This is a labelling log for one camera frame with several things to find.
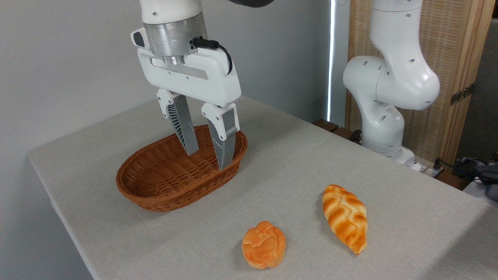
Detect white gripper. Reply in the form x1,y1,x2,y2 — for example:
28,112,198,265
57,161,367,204
131,27,242,171

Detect long braided bread loaf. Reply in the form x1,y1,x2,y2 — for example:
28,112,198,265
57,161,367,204
322,184,368,255

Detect brown oval wicker basket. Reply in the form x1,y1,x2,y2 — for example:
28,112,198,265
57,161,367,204
116,124,248,212

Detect round orange knotted bread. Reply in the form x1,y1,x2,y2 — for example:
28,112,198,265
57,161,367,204
242,221,287,270

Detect grey tablecloth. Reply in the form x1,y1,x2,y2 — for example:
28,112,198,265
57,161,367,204
27,95,498,280

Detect dark brown wooden block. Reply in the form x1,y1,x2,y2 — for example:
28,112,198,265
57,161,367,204
331,127,362,145
312,119,340,133

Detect wooden rattan folding screen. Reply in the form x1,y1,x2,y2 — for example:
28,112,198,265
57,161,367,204
345,0,496,168

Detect metal screen hinge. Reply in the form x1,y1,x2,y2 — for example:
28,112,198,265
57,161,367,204
450,83,475,106

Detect grey blue bundled object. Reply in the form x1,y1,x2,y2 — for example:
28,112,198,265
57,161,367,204
453,157,498,203

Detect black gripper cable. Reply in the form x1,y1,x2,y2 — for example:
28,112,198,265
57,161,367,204
193,37,233,75

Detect black power cable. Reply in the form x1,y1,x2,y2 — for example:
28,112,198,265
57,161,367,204
432,157,456,179

